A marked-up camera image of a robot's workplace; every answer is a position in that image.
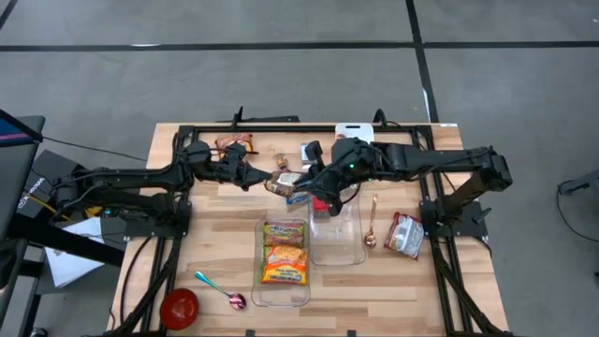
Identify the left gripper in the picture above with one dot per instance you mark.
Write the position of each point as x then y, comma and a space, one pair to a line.
231, 168

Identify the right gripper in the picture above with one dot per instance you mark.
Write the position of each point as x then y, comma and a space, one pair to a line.
334, 182

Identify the blue ramen pack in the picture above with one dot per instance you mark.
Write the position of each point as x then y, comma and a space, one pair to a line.
297, 200

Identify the brown snack packet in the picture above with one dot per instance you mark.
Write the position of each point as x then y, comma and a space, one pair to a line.
283, 182

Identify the copper spoon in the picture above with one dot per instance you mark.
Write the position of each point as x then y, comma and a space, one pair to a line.
370, 241

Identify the orange chicken ramen pack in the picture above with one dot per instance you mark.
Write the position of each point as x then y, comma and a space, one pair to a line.
283, 267

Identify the red roast beef ramen pack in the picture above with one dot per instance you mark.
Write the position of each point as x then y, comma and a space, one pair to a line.
404, 236

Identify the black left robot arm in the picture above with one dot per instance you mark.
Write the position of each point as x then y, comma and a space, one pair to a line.
140, 175

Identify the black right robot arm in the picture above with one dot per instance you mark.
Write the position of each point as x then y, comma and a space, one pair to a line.
421, 156

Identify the small amber spice jar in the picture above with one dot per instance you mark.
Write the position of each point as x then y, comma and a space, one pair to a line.
282, 162

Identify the white-capped spice jar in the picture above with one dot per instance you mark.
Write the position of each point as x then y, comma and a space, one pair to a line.
303, 152

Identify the orange red ramen pack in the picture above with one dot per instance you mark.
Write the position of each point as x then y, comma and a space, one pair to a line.
243, 139

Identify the white rectangular tray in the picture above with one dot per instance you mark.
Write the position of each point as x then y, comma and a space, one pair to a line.
355, 131

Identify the clear plastic storage bin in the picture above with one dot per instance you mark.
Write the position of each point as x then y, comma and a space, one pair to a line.
281, 297
341, 248

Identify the iridescent rainbow spoon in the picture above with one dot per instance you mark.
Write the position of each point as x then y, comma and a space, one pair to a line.
238, 301

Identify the red bowl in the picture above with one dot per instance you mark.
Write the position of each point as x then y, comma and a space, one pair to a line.
179, 309

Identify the white paper sheet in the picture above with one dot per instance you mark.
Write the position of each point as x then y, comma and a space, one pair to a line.
70, 267

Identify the black box white lettering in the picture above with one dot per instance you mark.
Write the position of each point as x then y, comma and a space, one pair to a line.
47, 168

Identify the black metal table frame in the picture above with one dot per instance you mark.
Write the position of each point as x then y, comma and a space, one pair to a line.
262, 128

